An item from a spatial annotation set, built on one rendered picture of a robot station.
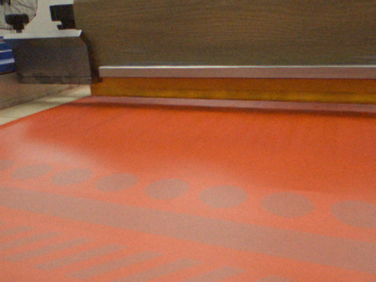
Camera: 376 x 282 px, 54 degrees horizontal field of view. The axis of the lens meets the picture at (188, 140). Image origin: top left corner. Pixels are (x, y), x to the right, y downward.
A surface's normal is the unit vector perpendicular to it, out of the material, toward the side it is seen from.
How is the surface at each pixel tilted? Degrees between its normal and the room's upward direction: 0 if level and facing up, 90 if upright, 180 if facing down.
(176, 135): 0
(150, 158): 0
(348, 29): 90
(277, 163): 0
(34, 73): 90
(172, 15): 90
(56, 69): 90
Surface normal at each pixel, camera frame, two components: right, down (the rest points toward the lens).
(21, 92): 0.93, 0.07
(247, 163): -0.05, -0.95
